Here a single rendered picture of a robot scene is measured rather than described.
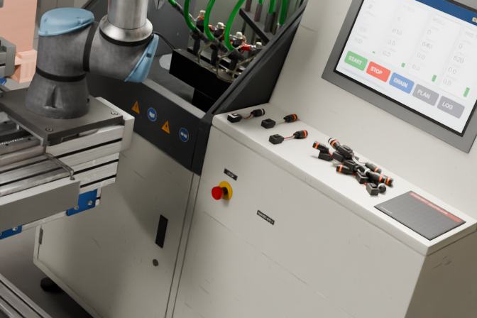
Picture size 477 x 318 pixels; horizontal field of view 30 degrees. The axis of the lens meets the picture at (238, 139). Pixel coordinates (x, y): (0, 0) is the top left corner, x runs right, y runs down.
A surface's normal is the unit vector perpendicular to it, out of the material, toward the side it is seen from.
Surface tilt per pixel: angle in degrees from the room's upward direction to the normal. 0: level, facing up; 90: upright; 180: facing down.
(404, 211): 0
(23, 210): 90
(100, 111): 0
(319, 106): 76
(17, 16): 90
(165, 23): 90
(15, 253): 0
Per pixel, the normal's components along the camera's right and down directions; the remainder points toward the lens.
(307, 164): 0.19, -0.88
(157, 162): -0.69, 0.18
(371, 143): -0.62, -0.03
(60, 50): -0.11, 0.41
